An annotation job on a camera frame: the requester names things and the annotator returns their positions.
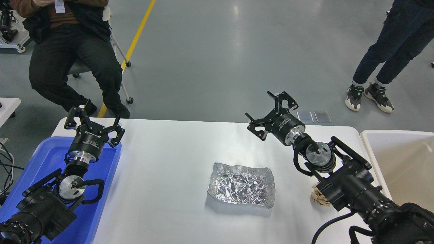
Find right floor metal plate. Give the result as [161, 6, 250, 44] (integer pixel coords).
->
[314, 111, 332, 123]

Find seated person in black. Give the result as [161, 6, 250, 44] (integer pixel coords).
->
[11, 0, 130, 119]

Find blue plastic bin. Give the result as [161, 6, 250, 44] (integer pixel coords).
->
[0, 136, 122, 244]

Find grey wheeled chair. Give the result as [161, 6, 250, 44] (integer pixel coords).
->
[68, 6, 134, 104]

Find crumpled brown paper ball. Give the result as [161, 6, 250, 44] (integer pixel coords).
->
[311, 184, 331, 207]

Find floor metal plate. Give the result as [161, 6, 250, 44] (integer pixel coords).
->
[314, 111, 332, 123]
[297, 111, 315, 124]

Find equipment cart top left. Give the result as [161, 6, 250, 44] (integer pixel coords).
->
[0, 10, 30, 54]

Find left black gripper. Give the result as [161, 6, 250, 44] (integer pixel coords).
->
[64, 106, 125, 164]

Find aluminium foil tray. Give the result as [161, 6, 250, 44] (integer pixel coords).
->
[207, 163, 276, 209]

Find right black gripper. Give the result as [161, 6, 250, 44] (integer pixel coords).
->
[245, 90, 306, 146]

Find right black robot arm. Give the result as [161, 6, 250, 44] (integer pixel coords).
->
[248, 91, 434, 244]

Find white side table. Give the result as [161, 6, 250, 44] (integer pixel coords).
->
[0, 97, 21, 127]

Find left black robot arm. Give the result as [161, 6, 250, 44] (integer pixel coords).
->
[1, 105, 125, 244]

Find left floor metal plate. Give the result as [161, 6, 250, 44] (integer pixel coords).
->
[297, 111, 315, 124]

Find standing person dark trousers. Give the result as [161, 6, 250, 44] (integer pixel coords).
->
[344, 0, 434, 113]

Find beige plastic bin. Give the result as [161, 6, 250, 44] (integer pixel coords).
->
[360, 130, 434, 211]

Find black cables at left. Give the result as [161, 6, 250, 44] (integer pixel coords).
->
[0, 138, 24, 204]

